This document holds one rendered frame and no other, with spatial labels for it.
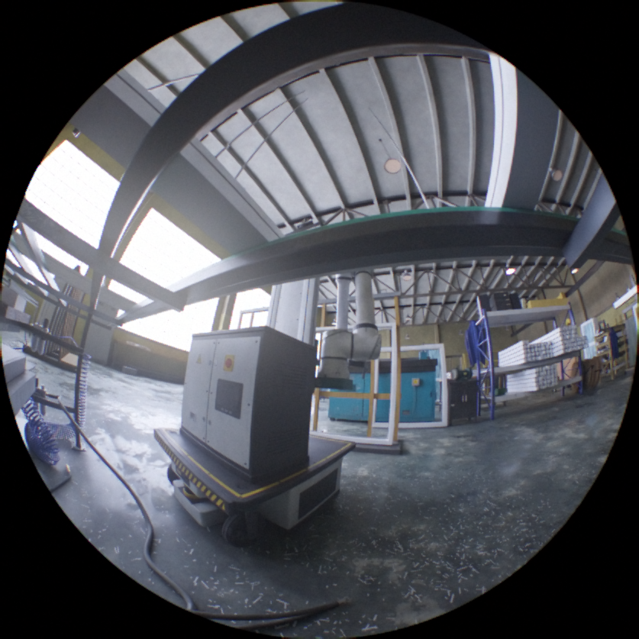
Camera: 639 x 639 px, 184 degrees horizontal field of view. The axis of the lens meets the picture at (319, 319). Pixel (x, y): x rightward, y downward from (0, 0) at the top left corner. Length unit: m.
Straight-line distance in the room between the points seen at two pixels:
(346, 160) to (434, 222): 8.29
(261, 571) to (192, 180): 0.94
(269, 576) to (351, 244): 0.88
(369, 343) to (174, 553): 1.30
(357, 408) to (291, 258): 3.72
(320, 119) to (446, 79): 4.63
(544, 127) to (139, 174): 0.41
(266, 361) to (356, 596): 0.83
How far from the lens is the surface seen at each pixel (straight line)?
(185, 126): 0.20
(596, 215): 0.33
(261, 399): 0.63
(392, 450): 2.11
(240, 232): 0.31
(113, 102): 0.31
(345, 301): 1.43
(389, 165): 6.04
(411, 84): 8.05
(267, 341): 0.64
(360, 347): 1.10
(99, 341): 7.41
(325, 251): 0.25
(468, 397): 3.74
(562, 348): 4.40
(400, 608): 0.77
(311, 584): 0.80
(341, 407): 3.98
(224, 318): 9.67
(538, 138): 0.29
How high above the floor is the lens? 0.67
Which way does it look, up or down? 19 degrees up
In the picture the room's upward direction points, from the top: 5 degrees clockwise
